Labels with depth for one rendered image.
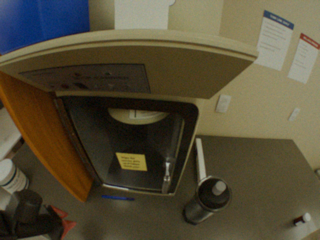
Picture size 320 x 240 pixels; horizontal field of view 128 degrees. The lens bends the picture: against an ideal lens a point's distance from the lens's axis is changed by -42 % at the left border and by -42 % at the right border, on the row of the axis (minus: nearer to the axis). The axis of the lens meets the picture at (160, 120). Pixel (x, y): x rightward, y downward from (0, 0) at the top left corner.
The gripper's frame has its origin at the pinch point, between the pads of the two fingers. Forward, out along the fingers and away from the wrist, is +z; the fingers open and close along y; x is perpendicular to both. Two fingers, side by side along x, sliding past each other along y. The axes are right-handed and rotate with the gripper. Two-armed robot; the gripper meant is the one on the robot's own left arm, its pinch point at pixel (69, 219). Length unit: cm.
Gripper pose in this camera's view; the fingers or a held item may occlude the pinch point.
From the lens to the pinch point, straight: 53.6
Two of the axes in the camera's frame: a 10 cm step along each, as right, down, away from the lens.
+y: -8.8, -3.2, 3.4
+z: 1.9, 4.1, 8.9
